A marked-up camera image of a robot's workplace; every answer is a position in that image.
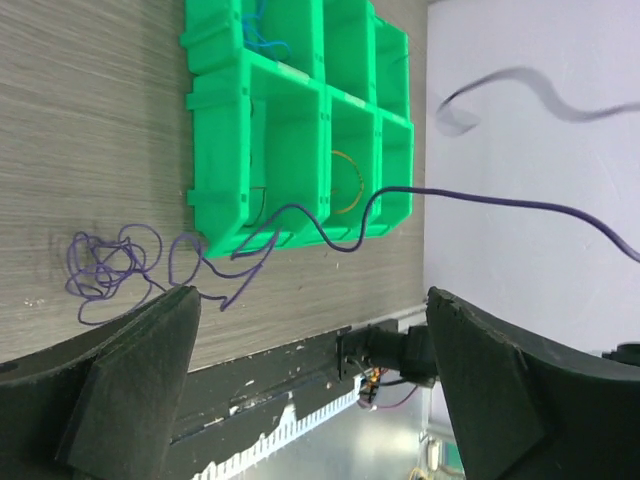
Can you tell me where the green compartment tray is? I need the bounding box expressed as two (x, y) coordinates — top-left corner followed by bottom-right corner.
(180, 1), (414, 258)

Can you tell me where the orange cable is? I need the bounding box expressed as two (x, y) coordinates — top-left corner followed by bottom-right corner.
(329, 149), (365, 216)

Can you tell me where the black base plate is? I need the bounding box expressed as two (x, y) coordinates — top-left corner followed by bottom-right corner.
(171, 326), (373, 445)

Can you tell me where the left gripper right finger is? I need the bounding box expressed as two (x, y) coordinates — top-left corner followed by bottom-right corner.
(427, 287), (639, 479)

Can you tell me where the blue cable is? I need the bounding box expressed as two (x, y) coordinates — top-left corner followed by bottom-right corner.
(239, 0), (292, 64)

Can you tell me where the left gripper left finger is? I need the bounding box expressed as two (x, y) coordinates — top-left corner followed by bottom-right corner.
(1, 287), (201, 479)

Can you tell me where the white cable duct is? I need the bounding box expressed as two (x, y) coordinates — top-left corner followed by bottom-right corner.
(193, 375), (363, 480)

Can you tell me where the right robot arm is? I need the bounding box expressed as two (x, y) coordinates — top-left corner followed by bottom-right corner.
(336, 319), (439, 388)

